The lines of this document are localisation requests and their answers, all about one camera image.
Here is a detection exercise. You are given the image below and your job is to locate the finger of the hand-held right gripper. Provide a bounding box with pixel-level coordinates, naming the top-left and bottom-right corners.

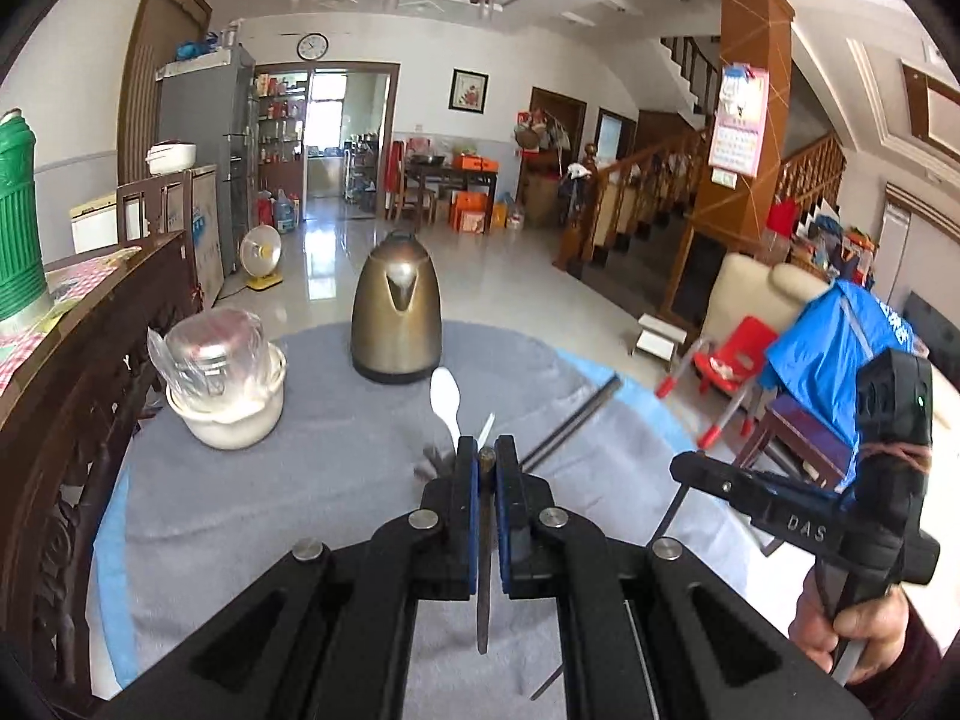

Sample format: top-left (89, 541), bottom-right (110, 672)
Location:
top-left (670, 451), bottom-right (773, 511)

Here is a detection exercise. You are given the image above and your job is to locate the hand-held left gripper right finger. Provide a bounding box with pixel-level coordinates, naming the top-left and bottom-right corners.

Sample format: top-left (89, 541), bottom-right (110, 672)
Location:
top-left (493, 435), bottom-right (875, 720)

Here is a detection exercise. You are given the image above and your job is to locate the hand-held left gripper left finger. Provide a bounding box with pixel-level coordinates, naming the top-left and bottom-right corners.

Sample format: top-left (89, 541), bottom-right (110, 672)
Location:
top-left (97, 435), bottom-right (481, 720)

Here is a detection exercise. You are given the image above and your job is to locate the white plastic spoon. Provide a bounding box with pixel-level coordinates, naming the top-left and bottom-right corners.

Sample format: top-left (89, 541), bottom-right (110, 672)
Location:
top-left (430, 366), bottom-right (464, 458)

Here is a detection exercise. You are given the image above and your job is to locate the person's right hand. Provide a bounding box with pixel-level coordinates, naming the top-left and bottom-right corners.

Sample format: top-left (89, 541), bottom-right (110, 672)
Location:
top-left (787, 577), bottom-right (914, 680)

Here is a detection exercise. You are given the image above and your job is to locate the dark wooden stool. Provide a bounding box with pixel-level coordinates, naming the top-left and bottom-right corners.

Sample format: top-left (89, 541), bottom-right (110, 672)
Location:
top-left (739, 394), bottom-right (856, 492)

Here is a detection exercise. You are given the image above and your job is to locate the blue cloth on chair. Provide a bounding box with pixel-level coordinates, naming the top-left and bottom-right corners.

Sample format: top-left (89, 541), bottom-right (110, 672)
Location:
top-left (765, 279), bottom-right (920, 466)

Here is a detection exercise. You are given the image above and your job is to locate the white step stool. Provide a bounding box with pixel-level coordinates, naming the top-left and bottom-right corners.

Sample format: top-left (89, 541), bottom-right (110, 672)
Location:
top-left (634, 315), bottom-right (689, 372)

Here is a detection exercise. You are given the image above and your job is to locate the grey table cloth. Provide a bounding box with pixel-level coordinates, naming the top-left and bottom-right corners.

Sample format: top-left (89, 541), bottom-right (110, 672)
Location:
top-left (112, 321), bottom-right (758, 720)

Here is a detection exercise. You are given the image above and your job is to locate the cream sofa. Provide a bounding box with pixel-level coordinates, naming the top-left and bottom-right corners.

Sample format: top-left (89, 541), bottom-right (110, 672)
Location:
top-left (697, 251), bottom-right (833, 406)

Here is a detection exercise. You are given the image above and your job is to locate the gold metal electric kettle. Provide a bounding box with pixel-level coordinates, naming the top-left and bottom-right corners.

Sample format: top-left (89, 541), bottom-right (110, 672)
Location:
top-left (350, 230), bottom-right (443, 385)

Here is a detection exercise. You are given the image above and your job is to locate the orange wooden pillar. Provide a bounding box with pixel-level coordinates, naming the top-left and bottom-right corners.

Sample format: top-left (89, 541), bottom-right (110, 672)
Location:
top-left (660, 0), bottom-right (796, 323)

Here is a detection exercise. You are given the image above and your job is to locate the wooden stair railing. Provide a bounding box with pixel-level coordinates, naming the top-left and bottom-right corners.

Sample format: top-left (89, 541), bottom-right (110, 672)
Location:
top-left (555, 127), bottom-right (713, 271)

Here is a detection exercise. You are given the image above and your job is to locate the clear plastic bag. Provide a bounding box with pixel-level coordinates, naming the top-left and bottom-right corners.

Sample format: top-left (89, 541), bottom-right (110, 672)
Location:
top-left (146, 307), bottom-right (272, 417)

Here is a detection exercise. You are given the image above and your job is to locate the short wooden railing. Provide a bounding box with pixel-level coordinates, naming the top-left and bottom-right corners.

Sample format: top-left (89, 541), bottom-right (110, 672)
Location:
top-left (772, 131), bottom-right (848, 226)

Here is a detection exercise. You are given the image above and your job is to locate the round yellow fan heater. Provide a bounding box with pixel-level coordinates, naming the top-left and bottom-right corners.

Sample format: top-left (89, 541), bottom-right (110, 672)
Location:
top-left (238, 225), bottom-right (284, 292)

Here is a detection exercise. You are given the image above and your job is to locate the dark wooden dining table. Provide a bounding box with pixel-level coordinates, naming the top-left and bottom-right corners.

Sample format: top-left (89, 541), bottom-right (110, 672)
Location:
top-left (403, 161), bottom-right (497, 222)

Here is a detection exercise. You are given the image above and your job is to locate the light blue table cover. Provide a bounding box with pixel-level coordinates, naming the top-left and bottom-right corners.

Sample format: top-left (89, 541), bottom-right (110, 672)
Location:
top-left (90, 349), bottom-right (698, 698)

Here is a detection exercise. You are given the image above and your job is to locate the dark brown interior door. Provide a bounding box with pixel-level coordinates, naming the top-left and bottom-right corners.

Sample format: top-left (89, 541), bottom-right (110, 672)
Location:
top-left (529, 86), bottom-right (588, 166)

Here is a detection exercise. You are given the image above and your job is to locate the carved dark wooden chair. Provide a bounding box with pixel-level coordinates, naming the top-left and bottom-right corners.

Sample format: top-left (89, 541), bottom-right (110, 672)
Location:
top-left (0, 229), bottom-right (200, 698)

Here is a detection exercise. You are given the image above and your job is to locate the kitchen storage shelf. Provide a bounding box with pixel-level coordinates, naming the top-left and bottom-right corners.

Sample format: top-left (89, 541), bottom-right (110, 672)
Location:
top-left (255, 71), bottom-right (308, 166)

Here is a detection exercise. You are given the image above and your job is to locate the wooden glass-front cabinet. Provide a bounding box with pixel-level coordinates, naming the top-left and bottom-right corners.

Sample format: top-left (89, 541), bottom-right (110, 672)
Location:
top-left (116, 165), bottom-right (226, 308)

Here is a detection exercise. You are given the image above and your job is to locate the red checkered cloth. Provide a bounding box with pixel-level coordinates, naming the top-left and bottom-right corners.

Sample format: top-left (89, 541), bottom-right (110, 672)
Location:
top-left (0, 244), bottom-right (143, 391)

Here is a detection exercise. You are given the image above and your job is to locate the white rice cooker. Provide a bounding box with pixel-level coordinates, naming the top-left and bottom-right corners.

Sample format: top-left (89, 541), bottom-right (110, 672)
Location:
top-left (145, 142), bottom-right (198, 175)

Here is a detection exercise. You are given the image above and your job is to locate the grey refrigerator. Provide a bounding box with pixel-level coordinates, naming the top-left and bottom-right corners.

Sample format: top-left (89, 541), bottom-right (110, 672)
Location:
top-left (156, 45), bottom-right (260, 278)

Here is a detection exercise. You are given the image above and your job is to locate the green thermos flask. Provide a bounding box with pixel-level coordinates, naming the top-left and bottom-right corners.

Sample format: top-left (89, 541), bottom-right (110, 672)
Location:
top-left (0, 109), bottom-right (50, 323)

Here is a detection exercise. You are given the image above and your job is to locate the brown wooden door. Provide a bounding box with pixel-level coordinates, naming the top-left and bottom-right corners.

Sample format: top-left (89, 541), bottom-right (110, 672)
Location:
top-left (116, 0), bottom-right (215, 185)

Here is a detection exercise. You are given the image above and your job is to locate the wall calendar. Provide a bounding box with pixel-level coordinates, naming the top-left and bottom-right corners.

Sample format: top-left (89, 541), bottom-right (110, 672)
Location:
top-left (707, 64), bottom-right (771, 179)

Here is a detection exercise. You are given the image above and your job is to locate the framed wall picture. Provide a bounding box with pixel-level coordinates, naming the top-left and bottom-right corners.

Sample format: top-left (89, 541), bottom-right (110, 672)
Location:
top-left (448, 69), bottom-right (490, 113)

